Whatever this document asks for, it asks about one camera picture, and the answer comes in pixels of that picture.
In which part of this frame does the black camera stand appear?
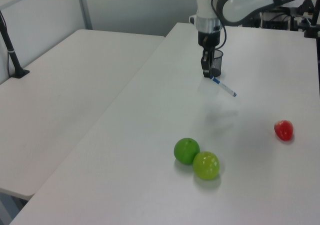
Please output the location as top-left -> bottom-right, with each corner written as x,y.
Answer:
303,0 -> 320,39

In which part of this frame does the blue and white marker pen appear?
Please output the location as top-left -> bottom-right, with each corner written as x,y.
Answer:
208,75 -> 238,98

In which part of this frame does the black pole with base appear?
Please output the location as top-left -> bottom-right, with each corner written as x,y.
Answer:
0,9 -> 31,79

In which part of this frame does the black electronic equipment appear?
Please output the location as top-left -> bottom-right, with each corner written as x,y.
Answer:
241,6 -> 311,32

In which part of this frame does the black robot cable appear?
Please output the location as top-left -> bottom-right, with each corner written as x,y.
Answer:
210,0 -> 228,50

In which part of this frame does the black mesh pen cup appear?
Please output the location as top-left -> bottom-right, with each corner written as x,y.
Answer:
210,48 -> 224,77

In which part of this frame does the dark green apple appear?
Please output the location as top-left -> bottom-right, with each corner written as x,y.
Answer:
173,137 -> 201,166

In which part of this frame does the red toy fruit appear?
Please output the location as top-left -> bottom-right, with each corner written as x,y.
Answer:
273,119 -> 294,142

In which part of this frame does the grey metal partition post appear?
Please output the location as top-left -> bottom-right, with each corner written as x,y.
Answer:
75,0 -> 94,31

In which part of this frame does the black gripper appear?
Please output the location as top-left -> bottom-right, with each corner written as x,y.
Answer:
197,29 -> 222,79

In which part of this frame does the yellow-green apple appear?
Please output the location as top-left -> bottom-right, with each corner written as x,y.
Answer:
192,151 -> 221,181

